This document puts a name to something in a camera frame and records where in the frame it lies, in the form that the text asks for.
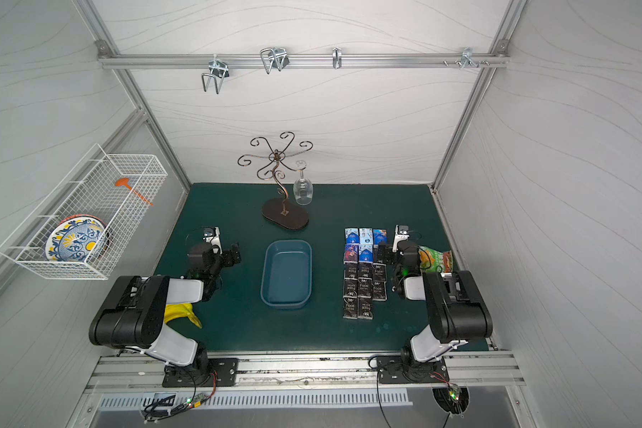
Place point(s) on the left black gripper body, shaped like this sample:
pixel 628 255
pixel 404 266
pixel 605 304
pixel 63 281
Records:
pixel 229 255

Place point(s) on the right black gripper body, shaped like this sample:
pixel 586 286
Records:
pixel 387 254

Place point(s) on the black Face tissue pack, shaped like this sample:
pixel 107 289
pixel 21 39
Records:
pixel 379 273
pixel 350 288
pixel 365 271
pixel 379 255
pixel 350 271

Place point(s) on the blue pocket tissue pack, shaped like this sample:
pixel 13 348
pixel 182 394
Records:
pixel 380 236

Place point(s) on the black Face pack barcode side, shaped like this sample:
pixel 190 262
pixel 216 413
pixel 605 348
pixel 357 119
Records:
pixel 365 288

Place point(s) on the dark blue tissue pack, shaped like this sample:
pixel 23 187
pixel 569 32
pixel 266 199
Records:
pixel 351 253

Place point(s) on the blue white tissue pack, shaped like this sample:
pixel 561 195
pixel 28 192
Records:
pixel 352 236

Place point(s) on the teal plastic storage box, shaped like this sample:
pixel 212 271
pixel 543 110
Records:
pixel 287 275

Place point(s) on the light blue tissue pack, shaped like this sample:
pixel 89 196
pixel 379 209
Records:
pixel 366 236

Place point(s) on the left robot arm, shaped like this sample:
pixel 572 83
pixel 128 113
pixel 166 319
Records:
pixel 135 314

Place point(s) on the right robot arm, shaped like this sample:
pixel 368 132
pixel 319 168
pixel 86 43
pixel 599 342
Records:
pixel 457 317

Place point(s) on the green snack bag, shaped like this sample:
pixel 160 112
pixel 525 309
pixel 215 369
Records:
pixel 431 260

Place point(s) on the yellow banana toy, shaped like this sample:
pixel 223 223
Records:
pixel 181 311

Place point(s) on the metal scroll cup stand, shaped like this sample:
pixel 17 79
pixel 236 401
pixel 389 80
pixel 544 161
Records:
pixel 279 211

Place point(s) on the orange plastic spoon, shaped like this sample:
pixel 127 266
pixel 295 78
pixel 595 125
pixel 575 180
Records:
pixel 124 182

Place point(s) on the blue yellow patterned plate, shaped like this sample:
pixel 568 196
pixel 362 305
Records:
pixel 76 239

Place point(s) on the white vent strip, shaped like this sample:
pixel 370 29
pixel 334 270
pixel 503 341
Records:
pixel 228 399

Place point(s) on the metal hook left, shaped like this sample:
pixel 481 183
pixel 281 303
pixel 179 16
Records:
pixel 217 72

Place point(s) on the metal hook small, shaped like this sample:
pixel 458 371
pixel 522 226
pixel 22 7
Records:
pixel 337 58

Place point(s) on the metal hook centre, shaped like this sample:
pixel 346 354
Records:
pixel 274 58

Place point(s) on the metal hook right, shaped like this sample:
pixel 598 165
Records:
pixel 467 61

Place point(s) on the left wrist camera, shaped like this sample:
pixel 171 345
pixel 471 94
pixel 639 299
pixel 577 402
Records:
pixel 211 235

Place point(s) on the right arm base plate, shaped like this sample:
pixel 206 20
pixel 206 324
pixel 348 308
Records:
pixel 392 369

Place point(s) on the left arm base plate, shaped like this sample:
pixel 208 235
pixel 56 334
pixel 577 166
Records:
pixel 213 371

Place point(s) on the white wire basket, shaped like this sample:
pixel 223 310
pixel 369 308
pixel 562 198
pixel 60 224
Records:
pixel 88 189

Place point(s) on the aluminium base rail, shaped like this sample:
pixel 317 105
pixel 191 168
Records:
pixel 262 371

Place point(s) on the aluminium top rail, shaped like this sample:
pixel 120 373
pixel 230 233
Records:
pixel 322 61

